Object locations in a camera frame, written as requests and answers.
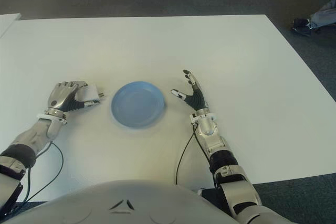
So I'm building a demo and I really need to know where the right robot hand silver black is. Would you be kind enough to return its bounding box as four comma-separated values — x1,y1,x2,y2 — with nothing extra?
171,69,209,111

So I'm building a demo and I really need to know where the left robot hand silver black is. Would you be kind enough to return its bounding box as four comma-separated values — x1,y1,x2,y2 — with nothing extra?
44,81,101,116

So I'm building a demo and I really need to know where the white charger block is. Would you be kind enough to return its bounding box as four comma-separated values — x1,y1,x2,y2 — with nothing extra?
76,83,106,103

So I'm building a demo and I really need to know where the blue round plate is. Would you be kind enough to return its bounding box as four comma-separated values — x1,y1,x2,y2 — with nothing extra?
111,81,166,130

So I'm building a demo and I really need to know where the white side table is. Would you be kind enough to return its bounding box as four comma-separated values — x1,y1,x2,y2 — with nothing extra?
0,13,22,39

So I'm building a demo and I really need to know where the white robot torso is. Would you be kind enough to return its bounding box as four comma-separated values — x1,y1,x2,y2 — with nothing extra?
0,178,336,224

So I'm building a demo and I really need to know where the black sneaker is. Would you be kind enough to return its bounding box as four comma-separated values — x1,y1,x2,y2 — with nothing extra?
290,18,314,36

